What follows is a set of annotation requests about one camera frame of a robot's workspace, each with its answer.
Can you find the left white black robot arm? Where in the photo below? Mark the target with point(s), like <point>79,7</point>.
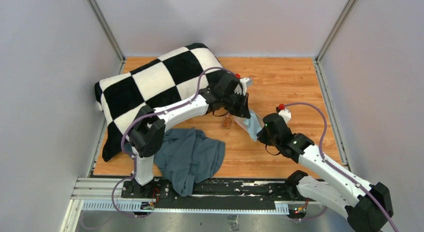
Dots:
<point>146,133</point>

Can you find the aluminium frame rail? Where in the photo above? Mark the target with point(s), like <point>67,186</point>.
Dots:
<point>103,194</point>

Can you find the pink glasses case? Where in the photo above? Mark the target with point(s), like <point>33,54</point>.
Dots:
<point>240,122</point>

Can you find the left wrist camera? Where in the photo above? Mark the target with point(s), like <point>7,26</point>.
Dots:
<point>242,86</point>

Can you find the orange sunglasses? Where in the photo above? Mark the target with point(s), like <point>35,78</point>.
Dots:
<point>226,121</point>

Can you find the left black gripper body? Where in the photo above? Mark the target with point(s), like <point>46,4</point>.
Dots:
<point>235,103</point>

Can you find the black white checkered pillow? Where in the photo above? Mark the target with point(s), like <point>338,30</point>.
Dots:
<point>170,78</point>

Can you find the black mounting base plate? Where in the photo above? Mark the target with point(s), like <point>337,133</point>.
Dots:
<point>217,194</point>

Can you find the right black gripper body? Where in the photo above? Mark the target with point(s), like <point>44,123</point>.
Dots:
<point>264,137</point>

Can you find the light blue cleaning cloth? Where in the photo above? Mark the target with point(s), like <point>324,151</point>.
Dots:
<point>253,125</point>

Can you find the grey blue crumpled garment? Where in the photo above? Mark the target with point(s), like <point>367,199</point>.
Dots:
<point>184,156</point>

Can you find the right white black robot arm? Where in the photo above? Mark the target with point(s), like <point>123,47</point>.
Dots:
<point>367,207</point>

